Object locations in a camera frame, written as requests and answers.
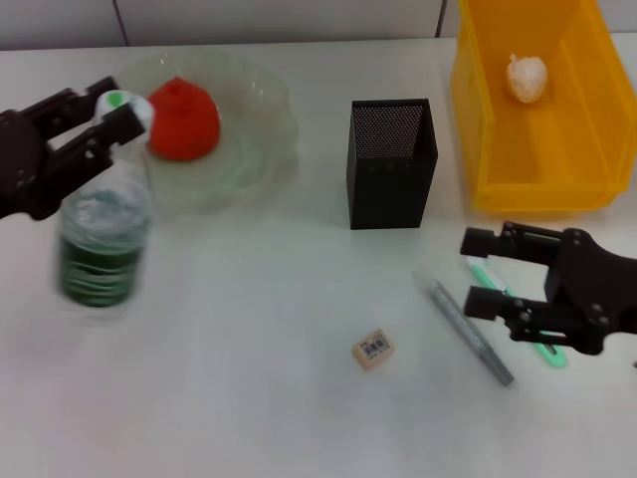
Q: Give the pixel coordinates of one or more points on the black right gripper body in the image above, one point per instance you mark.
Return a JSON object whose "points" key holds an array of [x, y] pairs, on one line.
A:
{"points": [[597, 294]]}

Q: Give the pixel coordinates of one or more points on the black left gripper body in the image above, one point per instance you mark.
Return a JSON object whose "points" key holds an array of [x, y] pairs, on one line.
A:
{"points": [[22, 174]]}

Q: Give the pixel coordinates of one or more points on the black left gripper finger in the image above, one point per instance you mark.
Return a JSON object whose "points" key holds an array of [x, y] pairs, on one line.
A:
{"points": [[119, 129], [69, 107]]}

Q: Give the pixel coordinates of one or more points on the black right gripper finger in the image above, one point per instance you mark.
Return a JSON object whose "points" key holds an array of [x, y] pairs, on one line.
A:
{"points": [[483, 301], [478, 241]]}

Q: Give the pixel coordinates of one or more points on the green utility knife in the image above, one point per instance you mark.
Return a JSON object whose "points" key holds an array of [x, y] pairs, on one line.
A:
{"points": [[490, 279]]}

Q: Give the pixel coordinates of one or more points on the grey marker pen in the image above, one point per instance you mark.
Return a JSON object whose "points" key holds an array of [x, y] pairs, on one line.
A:
{"points": [[470, 331]]}

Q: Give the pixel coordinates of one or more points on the red tomato toy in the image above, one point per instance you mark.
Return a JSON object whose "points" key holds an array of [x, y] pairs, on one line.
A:
{"points": [[186, 124]]}

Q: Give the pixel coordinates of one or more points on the clear water bottle green label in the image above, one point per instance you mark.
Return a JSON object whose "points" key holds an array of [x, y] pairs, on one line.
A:
{"points": [[99, 249]]}

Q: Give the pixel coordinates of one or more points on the beige eraser with barcode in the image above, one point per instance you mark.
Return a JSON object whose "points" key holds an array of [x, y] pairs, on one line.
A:
{"points": [[373, 349]]}

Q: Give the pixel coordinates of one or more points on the white garlic bulb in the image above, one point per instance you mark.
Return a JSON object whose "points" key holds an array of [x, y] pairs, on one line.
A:
{"points": [[527, 77]]}

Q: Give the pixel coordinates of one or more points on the black mesh pen holder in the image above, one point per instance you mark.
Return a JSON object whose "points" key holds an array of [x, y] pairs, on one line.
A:
{"points": [[388, 199]]}

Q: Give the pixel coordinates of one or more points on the green glass fruit plate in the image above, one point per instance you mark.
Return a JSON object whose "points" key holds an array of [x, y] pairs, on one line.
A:
{"points": [[249, 139]]}

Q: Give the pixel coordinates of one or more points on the yellow plastic bin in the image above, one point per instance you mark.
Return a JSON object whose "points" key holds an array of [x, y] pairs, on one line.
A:
{"points": [[522, 149]]}

